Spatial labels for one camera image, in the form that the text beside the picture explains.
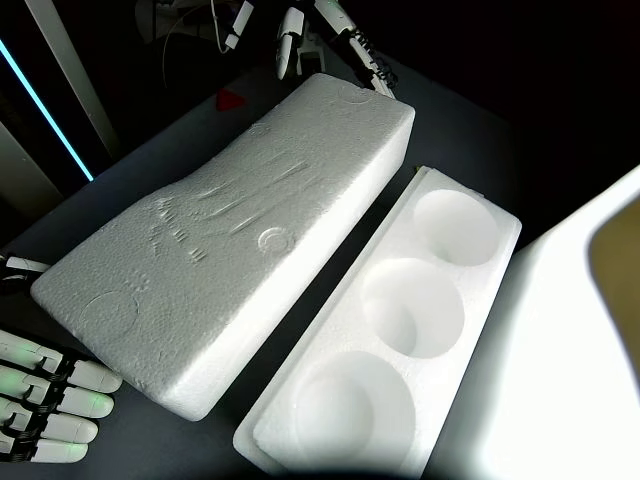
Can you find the white styrofoam lid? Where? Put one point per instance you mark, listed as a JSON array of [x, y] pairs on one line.
[[225, 235]]

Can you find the white styrofoam tray with cavities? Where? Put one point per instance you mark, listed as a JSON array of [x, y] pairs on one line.
[[412, 310]]

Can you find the red triangle toy block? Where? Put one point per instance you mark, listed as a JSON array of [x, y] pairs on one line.
[[229, 100]]

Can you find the grey table cloth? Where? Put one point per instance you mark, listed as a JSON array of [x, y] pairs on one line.
[[165, 160]]

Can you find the cyan light strip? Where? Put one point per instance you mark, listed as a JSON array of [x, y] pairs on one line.
[[45, 111]]

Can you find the large white rounded object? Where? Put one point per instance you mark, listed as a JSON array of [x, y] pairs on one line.
[[540, 350]]

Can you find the black wrist camera white mount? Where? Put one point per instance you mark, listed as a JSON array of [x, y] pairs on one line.
[[314, 55]]

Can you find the white post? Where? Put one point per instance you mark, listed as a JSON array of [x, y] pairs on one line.
[[72, 65]]

